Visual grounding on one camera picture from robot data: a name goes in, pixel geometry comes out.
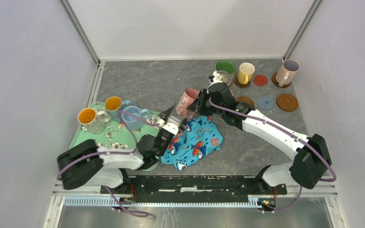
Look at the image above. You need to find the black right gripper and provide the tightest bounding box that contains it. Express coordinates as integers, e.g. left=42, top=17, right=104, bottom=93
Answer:
left=187, top=88, right=224, bottom=117

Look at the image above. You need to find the pink mug maroon inside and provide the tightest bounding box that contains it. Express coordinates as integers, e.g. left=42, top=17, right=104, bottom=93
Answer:
left=175, top=88, right=200, bottom=120

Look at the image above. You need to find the dark brown round coaster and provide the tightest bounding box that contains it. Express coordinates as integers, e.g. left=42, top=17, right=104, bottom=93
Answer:
left=234, top=77, right=251, bottom=88

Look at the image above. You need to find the brown wooden coaster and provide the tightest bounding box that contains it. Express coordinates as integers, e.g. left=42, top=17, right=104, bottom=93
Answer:
left=236, top=96, right=255, bottom=107
left=276, top=94, right=298, bottom=112
left=271, top=72, right=292, bottom=88

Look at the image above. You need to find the green inside floral mug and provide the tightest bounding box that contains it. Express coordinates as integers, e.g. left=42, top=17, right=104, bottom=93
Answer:
left=215, top=60, right=235, bottom=80

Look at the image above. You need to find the yellow mug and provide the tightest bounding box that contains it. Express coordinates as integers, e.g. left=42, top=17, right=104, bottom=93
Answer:
left=237, top=62, right=255, bottom=86

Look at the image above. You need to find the red round coaster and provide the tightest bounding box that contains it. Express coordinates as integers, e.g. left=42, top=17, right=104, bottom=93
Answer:
left=253, top=74, right=269, bottom=86

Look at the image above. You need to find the blue round coaster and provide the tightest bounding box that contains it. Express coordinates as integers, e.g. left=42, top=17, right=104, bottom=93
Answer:
left=257, top=96, right=274, bottom=110

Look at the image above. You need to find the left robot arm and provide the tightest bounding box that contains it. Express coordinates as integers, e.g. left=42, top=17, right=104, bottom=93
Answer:
left=57, top=108, right=187, bottom=194

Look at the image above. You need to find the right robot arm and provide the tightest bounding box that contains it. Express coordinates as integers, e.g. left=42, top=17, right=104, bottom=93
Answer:
left=187, top=82, right=336, bottom=194

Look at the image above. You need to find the small cup orange inside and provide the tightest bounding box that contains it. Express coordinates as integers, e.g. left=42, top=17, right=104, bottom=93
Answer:
left=105, top=96, right=135, bottom=123

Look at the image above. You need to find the floral cup orange inside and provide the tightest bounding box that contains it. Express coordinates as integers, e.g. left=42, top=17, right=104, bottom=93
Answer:
left=77, top=108, right=111, bottom=134

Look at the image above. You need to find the blue shark print cloth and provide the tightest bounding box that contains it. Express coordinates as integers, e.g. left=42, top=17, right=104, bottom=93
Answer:
left=160, top=116, right=223, bottom=171

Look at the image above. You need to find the light blue mug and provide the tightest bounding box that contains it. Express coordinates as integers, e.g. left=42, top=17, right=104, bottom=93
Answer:
left=121, top=106, right=150, bottom=131

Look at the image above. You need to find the green floral tray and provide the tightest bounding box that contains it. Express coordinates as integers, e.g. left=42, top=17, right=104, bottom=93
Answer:
left=69, top=101, right=163, bottom=172

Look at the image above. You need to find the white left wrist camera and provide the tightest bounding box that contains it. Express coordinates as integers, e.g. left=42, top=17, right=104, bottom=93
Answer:
left=158, top=115, right=187, bottom=135

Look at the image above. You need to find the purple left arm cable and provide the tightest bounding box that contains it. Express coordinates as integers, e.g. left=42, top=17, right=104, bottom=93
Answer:
left=57, top=111, right=161, bottom=218

